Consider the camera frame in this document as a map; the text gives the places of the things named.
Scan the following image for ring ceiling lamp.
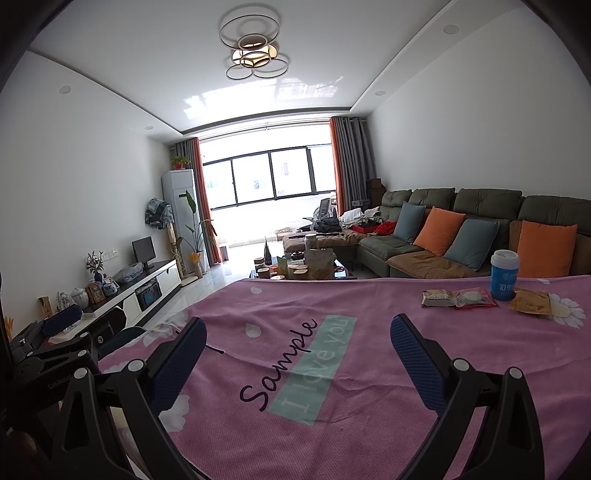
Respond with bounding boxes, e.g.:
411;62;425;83
218;14;290;81

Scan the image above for grey snack packet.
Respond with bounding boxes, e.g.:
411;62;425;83
421;288;461;308

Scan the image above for brown paper bag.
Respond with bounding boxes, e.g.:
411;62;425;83
303;248;335;280

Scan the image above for white black tv cabinet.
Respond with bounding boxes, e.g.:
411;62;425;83
14;258;182;342

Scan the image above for large orange cushion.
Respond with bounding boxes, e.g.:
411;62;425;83
516;220;578;278

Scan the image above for brown snack packet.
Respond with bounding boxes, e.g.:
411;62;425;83
508;288;552;319

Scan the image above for large blue-grey cushion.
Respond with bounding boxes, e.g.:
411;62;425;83
444;218;501;271

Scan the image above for pink floral blanket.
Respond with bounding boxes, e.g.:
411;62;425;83
97;274;591;480

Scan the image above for office chair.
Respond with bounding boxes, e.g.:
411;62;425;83
314;198;338;222

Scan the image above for brown sofa mat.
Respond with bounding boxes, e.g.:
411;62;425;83
388;249;472;278

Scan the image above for white clothes pile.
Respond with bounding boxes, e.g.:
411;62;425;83
341;208;382;227

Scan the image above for brown covered chaise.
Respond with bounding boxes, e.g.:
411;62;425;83
283;228;365;259

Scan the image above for small orange cushion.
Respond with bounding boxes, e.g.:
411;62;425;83
413;207;467;256

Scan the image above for wooden floor stand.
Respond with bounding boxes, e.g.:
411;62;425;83
166;222;185;278

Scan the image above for blue patterned jacket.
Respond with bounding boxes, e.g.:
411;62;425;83
144;198;175;230

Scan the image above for clear plastic bag blue contents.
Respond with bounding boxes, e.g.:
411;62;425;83
113;261;144;284

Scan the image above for thin black strip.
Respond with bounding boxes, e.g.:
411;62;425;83
175;329;225;356

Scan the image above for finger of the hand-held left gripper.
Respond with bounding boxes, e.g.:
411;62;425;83
95;326;147;361
28;306;93;344

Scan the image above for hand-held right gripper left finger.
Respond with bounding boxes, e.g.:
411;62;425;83
48;317;208;480

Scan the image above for dark coffee table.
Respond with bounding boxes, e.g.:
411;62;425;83
249;235;358;281

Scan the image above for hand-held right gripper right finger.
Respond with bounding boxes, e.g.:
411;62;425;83
389;314;546;480

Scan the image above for orange grey curtain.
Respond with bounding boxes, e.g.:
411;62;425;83
174;137;222;266
329;116;380;217

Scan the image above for large window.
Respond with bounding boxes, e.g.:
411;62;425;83
201;145;335;213

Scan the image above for white standing air conditioner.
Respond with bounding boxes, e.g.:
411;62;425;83
161;169;197;241

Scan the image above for green sofa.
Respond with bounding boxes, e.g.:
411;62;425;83
358;187;591;280

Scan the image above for black monitor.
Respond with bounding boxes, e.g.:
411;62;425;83
131;236;156;271

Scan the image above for blue white paper cup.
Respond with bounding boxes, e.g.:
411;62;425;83
489;250;521;302

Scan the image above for tall leafy plant yellow vase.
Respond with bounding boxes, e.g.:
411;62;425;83
178;189;218;278

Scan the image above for red clear snack packet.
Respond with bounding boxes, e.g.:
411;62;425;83
455;287;499;310

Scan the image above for small blue-grey cushion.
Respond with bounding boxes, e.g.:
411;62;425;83
394;201;426;244

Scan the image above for small plant in vase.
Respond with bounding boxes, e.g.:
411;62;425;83
85;250;105;283

